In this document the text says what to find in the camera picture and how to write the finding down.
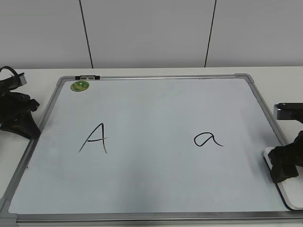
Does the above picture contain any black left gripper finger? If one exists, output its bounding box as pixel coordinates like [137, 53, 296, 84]
[0, 112, 41, 139]

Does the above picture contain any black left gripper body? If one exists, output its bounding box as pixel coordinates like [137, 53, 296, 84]
[0, 92, 40, 118]

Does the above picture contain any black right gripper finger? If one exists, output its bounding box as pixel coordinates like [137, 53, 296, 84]
[268, 144, 299, 183]

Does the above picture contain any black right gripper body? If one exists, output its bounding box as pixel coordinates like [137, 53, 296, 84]
[293, 130, 303, 151]

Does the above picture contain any white board eraser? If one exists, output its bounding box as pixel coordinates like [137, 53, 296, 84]
[261, 146, 303, 210]

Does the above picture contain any round green magnet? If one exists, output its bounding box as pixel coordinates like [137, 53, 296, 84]
[70, 80, 89, 92]

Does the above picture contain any black marker clip holder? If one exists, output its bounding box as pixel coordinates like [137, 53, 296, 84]
[74, 75, 100, 80]

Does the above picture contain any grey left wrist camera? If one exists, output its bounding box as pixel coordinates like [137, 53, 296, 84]
[0, 66, 27, 91]

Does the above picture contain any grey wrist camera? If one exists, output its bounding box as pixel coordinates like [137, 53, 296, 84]
[0, 66, 27, 91]
[274, 103, 303, 123]

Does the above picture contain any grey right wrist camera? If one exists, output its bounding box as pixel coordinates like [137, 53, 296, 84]
[274, 103, 303, 123]

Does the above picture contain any white board with grey frame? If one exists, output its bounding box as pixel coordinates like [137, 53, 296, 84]
[0, 74, 303, 227]

